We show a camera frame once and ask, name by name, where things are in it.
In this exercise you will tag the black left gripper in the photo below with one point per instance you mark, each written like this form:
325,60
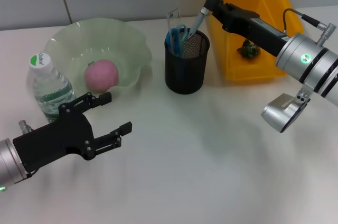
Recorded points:
55,139

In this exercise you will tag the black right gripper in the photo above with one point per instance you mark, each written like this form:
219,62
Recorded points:
251,28

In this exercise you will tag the pink toy peach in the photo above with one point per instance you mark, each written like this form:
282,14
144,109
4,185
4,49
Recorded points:
101,76

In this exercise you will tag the clear plastic ruler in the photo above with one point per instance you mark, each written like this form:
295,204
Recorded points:
173,20

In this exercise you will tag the blue scissors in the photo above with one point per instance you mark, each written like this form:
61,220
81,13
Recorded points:
182,39

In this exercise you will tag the green plastic wrapper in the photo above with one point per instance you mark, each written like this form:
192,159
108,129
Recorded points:
248,50

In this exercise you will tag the clear green-label water bottle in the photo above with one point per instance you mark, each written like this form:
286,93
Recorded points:
50,86

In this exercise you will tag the pale green glass fruit plate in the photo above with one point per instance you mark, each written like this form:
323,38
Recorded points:
126,39

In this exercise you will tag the black mesh pen cup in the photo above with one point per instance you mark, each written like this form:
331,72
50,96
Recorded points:
185,76

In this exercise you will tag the yellow plastic bin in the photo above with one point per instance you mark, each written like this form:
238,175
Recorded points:
237,49

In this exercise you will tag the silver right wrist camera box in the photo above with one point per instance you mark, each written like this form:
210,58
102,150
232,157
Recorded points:
282,110

